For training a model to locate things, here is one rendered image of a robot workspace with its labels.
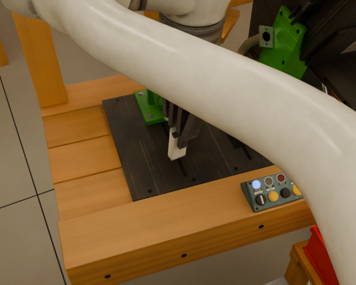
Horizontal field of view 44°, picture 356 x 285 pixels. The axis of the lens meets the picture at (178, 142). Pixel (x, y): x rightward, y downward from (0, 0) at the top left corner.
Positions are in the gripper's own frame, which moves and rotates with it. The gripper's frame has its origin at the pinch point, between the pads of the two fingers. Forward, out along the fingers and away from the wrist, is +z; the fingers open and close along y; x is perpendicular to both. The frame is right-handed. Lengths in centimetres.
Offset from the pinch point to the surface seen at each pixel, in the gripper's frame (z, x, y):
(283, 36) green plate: 4, 45, -23
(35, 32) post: 15, -7, -67
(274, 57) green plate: 10, 44, -23
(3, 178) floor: 134, -24, -123
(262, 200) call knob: 32.9, 27.1, 1.1
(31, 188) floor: 133, -14, -110
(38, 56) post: 24, -7, -67
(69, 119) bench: 42, -3, -57
